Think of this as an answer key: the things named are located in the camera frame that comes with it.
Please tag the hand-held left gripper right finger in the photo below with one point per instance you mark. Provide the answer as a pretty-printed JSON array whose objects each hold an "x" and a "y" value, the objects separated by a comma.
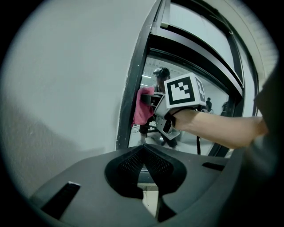
[{"x": 166, "y": 173}]

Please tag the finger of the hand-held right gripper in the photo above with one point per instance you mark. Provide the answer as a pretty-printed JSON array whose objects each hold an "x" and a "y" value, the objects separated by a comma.
[{"x": 147, "y": 99}]

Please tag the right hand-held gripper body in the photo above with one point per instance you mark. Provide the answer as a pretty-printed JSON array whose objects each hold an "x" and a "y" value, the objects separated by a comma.
[{"x": 180, "y": 91}]

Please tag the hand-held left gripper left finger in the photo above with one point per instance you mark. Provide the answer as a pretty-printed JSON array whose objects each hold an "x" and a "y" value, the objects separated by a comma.
[{"x": 124, "y": 173}]

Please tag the pink cloth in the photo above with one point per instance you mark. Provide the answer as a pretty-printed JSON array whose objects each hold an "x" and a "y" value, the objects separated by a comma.
[{"x": 142, "y": 113}]

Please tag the person's right forearm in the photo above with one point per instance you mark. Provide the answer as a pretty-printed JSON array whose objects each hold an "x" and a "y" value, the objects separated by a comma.
[{"x": 222, "y": 128}]

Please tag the person's dark sleeve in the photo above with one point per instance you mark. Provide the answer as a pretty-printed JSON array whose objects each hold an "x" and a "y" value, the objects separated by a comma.
[{"x": 269, "y": 137}]

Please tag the black window frame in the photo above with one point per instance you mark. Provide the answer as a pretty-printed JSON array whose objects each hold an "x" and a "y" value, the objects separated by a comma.
[{"x": 131, "y": 93}]

